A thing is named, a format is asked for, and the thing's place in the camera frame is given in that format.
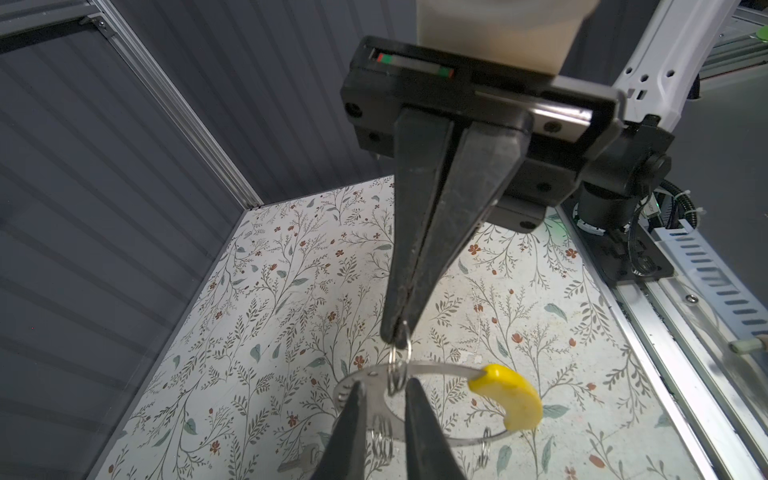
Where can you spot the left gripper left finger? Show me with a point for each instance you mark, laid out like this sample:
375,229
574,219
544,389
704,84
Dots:
344,457

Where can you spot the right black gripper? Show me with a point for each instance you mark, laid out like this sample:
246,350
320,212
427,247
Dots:
517,143

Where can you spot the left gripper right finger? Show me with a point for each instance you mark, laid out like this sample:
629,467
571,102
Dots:
428,454

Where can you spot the large keyring with yellow grip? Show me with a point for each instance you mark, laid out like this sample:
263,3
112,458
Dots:
476,406

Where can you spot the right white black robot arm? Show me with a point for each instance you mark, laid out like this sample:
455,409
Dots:
655,83

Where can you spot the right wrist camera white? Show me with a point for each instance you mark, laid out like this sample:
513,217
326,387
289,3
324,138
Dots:
532,35

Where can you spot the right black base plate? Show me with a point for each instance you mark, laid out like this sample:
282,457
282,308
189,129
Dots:
622,256

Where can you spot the aluminium rail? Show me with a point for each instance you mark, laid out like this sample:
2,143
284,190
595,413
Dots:
711,384

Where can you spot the white slotted cable duct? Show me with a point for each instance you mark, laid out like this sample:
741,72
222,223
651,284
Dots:
695,259

